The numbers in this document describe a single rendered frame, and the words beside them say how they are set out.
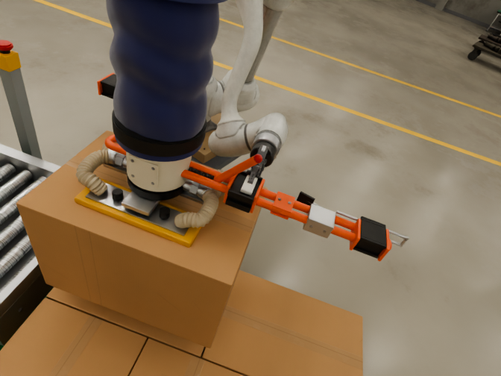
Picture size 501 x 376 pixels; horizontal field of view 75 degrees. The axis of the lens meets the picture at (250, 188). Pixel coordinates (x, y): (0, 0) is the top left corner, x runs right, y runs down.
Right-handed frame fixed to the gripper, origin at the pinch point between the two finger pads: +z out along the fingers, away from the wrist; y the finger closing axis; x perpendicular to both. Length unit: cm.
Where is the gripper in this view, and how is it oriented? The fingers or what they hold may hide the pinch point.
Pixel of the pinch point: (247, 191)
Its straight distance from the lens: 87.9
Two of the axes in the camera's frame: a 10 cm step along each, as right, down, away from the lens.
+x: -9.4, -3.4, 0.4
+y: -2.3, 7.2, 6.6
